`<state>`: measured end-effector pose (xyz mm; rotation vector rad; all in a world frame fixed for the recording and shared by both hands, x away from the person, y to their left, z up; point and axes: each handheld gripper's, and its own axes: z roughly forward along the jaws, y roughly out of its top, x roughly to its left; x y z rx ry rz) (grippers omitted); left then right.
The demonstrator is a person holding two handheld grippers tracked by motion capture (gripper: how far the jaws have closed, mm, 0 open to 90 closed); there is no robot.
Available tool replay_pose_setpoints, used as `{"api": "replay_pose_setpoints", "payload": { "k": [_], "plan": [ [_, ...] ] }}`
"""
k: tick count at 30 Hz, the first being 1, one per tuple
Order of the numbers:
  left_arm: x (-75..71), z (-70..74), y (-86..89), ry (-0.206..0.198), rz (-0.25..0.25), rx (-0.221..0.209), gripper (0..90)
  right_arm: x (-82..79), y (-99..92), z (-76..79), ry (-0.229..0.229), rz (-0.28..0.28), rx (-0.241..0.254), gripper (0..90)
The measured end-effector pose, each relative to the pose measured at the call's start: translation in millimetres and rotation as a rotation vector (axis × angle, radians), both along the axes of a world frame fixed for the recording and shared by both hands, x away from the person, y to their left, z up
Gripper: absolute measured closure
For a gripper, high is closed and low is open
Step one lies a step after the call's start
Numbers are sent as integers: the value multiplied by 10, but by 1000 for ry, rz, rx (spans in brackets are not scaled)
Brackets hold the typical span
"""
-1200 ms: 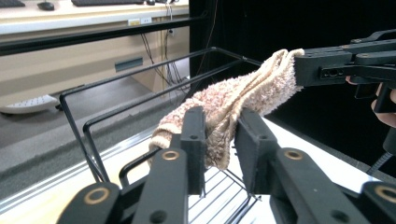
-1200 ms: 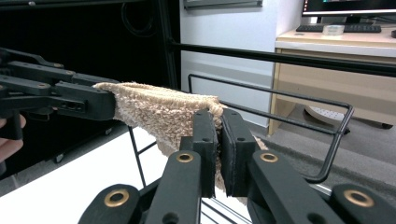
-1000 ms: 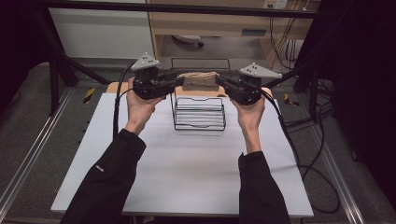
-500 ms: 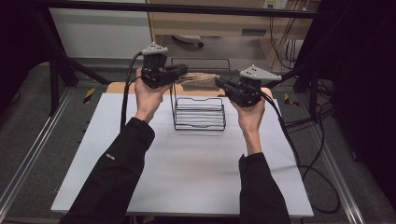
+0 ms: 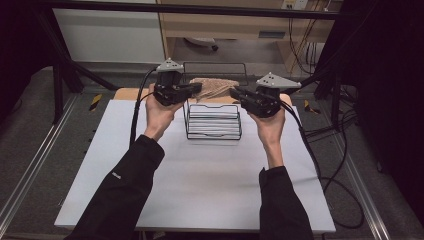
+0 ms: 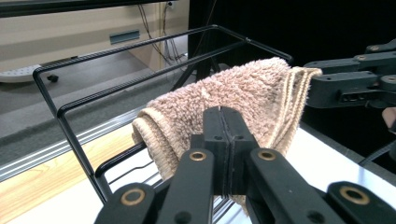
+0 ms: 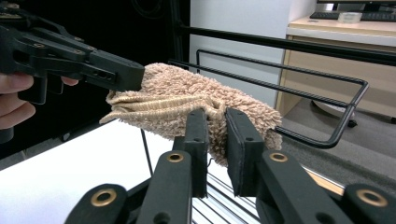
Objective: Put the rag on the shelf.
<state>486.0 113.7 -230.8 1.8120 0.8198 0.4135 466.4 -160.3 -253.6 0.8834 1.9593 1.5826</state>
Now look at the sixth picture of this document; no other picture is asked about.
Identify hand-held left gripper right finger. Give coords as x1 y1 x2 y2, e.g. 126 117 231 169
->
221 106 347 224

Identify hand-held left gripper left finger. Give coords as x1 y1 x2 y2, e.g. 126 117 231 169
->
157 105 232 224

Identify beige towel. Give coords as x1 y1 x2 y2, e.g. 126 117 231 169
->
131 56 323 217

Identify black wire rack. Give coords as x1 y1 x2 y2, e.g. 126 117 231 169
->
32 23 295 224

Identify white table mat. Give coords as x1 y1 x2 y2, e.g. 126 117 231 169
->
6 125 396 224

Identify black metal stand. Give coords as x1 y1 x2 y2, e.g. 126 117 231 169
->
170 29 232 93

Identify light wooden desk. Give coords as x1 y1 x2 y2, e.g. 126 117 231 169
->
0 0 191 75

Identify white chair base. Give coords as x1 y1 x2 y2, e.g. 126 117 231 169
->
0 63 60 84

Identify right hand-held gripper cable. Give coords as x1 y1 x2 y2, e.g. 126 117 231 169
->
358 139 396 168

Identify hanging black cables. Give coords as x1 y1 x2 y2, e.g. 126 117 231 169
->
136 3 189 67

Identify aluminium floor rail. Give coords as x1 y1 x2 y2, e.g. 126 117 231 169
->
0 105 148 183

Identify black frame crossbar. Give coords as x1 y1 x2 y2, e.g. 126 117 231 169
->
0 0 179 19

